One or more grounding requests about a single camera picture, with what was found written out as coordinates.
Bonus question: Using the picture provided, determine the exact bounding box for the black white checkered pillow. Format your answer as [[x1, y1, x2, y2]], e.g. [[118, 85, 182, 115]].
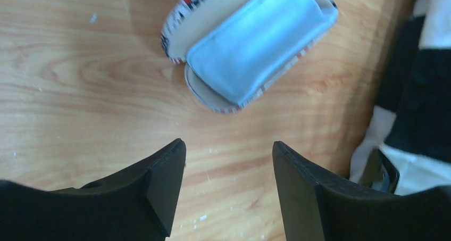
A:
[[349, 0, 450, 195]]

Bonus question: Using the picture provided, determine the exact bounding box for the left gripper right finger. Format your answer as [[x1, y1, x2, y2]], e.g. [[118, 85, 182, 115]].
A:
[[272, 141, 450, 240]]

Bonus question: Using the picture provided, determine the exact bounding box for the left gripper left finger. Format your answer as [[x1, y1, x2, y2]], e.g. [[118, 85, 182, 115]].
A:
[[1, 139, 186, 240]]

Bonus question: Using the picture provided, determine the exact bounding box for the blue cleaning cloth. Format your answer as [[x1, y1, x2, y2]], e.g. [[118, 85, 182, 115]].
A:
[[185, 0, 339, 109]]

